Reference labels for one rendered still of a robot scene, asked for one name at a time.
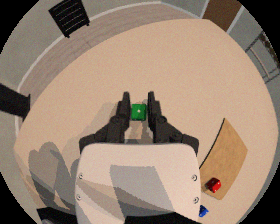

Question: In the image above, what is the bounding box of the tan mat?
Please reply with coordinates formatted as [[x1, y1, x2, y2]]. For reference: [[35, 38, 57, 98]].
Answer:
[[199, 118, 248, 200]]

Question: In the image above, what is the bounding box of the red die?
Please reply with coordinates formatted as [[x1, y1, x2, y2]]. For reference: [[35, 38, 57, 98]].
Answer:
[[206, 177, 221, 193]]

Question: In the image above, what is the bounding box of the green die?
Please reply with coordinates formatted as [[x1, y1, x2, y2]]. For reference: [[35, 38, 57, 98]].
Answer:
[[131, 104, 147, 121]]

